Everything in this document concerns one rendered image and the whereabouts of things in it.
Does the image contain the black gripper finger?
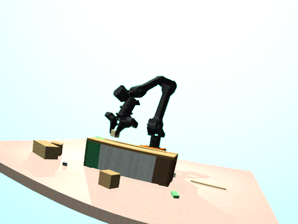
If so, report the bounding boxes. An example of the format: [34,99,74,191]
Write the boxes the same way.
[109,118,118,133]
[115,120,129,135]

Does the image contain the small green block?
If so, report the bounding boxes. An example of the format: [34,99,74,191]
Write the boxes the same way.
[171,191,180,199]

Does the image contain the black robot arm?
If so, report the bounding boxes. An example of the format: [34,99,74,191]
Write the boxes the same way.
[113,76,177,148]

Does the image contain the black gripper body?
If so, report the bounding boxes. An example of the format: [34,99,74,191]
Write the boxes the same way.
[104,105,138,128]

